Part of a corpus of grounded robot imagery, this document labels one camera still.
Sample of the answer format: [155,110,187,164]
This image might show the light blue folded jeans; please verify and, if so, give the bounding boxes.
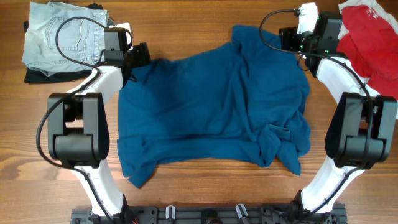
[21,1,109,77]

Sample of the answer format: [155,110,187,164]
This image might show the red garment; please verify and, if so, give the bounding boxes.
[338,5,397,98]

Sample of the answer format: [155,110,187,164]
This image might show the blue t-shirt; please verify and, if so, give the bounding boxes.
[117,25,311,188]

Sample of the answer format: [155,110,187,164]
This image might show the black folded garment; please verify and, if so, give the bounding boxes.
[23,2,103,84]

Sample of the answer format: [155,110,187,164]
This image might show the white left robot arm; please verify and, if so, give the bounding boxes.
[42,27,150,223]

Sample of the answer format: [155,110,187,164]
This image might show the white garment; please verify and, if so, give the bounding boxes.
[338,0,398,121]

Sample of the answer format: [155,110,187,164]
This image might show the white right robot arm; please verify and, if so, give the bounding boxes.
[279,3,397,220]

